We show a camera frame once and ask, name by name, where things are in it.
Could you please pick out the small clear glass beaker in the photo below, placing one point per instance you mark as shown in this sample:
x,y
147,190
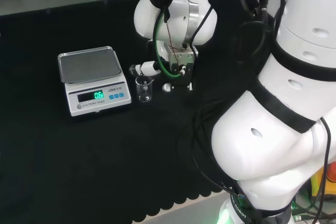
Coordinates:
x,y
144,95

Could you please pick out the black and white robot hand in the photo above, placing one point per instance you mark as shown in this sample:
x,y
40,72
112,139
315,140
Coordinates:
x,y
183,77

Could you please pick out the black bench cloth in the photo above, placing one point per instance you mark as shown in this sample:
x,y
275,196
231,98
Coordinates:
x,y
78,155

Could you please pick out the yellow stop button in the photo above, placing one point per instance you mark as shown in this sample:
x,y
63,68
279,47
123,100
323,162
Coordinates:
x,y
333,190

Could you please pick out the white electronic balance steel pan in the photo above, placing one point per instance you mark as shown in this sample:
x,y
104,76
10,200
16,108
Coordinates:
x,y
92,66

